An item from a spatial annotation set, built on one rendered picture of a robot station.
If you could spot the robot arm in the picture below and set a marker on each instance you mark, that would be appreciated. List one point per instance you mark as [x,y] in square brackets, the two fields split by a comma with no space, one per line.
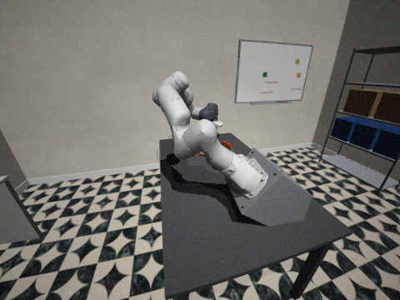
[247,176]

